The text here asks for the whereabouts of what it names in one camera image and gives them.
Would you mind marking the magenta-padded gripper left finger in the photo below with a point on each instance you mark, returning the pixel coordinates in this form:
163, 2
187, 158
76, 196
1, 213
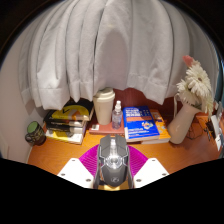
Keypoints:
75, 171

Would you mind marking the white flower bunch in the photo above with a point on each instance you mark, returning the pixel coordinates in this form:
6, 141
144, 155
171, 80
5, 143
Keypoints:
196, 86

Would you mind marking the cream pitcher vase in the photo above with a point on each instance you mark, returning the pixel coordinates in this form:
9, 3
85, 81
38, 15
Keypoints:
181, 126

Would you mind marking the white desk device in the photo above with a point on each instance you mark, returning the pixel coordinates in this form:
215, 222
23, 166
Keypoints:
216, 133

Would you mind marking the orange book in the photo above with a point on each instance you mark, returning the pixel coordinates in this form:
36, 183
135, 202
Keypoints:
163, 128

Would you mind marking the blue book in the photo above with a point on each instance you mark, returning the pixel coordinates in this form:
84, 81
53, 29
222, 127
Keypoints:
140, 123

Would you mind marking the white curtain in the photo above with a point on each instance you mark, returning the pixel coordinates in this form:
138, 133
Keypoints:
110, 46

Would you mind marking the yellow and black book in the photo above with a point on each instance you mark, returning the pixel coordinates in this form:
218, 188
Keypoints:
73, 113

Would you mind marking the dark mug with green inside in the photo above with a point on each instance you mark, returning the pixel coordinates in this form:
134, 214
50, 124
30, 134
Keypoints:
35, 133

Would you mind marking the red book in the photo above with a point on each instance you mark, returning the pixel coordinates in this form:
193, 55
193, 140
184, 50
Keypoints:
103, 129

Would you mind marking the grey black computer mouse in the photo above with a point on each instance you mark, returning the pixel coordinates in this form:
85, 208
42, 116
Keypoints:
112, 163

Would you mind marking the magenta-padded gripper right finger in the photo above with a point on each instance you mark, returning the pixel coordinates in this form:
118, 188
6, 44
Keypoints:
151, 171

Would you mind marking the white and yellow book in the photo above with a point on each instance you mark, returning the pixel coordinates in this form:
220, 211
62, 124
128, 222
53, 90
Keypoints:
63, 136

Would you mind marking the cream lidded tumbler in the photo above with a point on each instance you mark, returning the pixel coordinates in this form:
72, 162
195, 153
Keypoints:
104, 108

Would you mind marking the clear spray bottle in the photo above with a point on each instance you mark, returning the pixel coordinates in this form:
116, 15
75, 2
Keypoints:
117, 118

